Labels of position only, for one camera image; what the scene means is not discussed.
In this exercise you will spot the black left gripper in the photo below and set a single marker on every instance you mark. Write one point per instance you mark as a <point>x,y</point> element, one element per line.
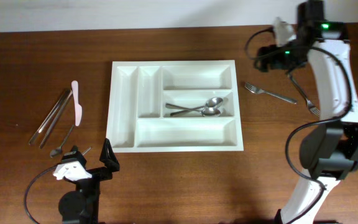
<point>111,162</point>

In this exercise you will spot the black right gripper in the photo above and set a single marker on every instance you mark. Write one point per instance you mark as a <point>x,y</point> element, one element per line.
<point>275,61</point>

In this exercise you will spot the metal fork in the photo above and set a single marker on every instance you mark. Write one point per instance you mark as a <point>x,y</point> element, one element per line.
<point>256,90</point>
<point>310,106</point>

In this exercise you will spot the metal spoon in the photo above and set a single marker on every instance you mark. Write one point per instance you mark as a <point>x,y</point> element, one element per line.
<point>214,102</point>
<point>204,111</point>

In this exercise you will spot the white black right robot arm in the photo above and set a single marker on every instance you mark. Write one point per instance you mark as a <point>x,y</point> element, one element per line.
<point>330,151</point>

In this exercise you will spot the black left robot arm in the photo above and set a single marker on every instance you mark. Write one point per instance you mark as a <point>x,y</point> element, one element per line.
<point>82,204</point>

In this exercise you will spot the small metal teaspoon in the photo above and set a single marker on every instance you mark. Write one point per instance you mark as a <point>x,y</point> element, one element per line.
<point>59,149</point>

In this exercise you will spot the pink plastic knife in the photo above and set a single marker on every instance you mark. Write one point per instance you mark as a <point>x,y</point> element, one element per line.
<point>78,107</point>

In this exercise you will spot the white cutlery tray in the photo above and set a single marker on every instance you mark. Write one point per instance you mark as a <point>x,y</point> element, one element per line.
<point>138,120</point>

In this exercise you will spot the metal tongs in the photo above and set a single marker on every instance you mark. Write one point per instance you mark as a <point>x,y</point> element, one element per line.
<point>52,118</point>

